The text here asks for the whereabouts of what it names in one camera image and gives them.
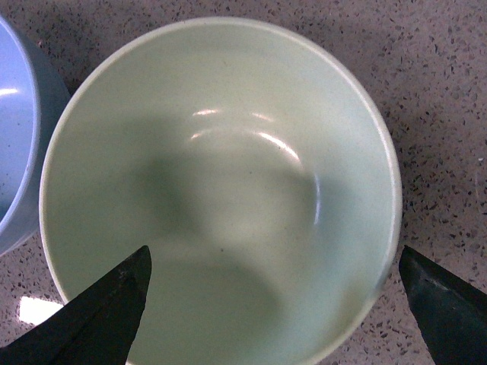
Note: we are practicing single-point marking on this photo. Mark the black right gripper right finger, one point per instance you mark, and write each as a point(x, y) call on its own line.
point(450, 313)

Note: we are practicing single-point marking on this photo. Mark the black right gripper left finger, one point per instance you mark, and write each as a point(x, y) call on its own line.
point(97, 327)

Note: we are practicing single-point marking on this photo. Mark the light green bowl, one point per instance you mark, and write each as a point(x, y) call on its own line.
point(257, 170)

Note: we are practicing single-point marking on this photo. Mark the light blue bowl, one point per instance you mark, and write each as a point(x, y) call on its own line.
point(33, 97)

